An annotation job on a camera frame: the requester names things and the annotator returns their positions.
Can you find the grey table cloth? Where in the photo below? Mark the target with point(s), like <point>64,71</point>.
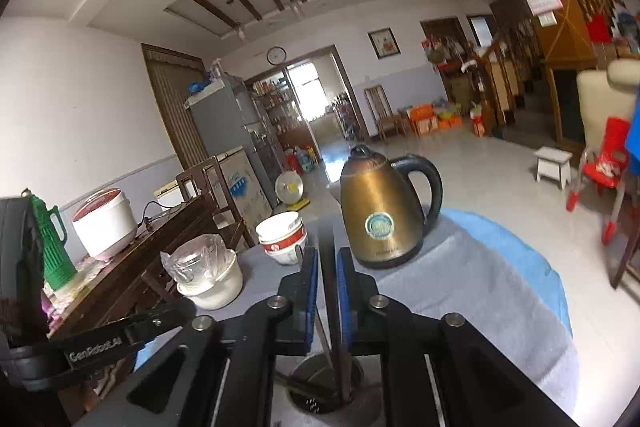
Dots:
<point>475,307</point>

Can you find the green thermos flask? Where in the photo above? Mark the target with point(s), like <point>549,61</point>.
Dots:
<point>55,257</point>

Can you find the orange cardboard box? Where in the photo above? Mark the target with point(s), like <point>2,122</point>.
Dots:
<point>425,119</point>

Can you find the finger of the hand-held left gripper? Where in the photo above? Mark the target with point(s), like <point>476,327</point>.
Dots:
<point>160,319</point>

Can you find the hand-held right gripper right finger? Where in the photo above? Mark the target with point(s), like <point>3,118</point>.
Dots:
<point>342,292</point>

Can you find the white plastic basin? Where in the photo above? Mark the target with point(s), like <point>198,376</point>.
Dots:
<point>220,289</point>

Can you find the small white stool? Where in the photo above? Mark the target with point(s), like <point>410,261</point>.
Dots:
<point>552,157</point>

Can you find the dark wooden sideboard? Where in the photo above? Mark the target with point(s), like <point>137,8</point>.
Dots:
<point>135,277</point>

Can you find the dark wooden chair purple seat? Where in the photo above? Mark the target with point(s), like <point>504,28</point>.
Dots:
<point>627,252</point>

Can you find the dark wooden chopstick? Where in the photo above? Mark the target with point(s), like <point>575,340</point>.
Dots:
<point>345,377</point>

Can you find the clear plastic bag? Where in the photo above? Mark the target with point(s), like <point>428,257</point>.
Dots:
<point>192,259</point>

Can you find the white chest freezer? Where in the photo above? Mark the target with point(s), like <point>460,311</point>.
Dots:
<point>245,187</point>

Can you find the patterned table mat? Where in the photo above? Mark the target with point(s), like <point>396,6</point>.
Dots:
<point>87,269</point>

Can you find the white electric fan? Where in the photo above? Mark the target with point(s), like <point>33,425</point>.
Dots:
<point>289,188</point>

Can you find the framed wall picture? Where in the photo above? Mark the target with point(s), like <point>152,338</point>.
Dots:
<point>384,43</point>

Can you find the blue cloth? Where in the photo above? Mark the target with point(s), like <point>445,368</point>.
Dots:
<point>636,132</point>

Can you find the ceiling pendant lamp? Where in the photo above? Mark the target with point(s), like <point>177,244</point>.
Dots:
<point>242,31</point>
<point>296,8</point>

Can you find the round wall clock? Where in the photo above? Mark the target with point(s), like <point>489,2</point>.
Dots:
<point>276,56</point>

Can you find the tall-backed wooden chair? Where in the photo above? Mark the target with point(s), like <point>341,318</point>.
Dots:
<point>376,104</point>

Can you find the white rice cooker red lid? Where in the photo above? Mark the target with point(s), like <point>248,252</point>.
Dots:
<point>105,229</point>

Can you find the bronze electric kettle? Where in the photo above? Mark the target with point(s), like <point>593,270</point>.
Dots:
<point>380,197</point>

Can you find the wooden stair railing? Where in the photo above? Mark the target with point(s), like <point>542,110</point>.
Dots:
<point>492,72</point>

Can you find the brown wooden chair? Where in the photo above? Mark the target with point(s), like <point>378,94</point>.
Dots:
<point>192,179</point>

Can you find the grey metal chopstick holder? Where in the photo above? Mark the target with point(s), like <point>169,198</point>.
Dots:
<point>312,404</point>

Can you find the metal kitchen rack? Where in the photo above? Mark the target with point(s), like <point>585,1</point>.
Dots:
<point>347,117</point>

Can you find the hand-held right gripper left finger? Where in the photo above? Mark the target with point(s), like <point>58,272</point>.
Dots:
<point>311,287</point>

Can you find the cream armchair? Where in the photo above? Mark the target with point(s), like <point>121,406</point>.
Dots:
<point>595,107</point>

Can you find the red plastic child chair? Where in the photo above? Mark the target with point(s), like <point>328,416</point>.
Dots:
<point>607,167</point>

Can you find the brown wooden door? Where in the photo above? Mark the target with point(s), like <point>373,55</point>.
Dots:
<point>170,107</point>

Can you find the blue table cover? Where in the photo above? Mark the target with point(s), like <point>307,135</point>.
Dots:
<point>520,252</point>

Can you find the glass display shelf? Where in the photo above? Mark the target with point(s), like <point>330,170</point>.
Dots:
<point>275,107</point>

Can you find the grey refrigerator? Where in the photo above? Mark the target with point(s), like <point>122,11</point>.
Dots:
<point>220,127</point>

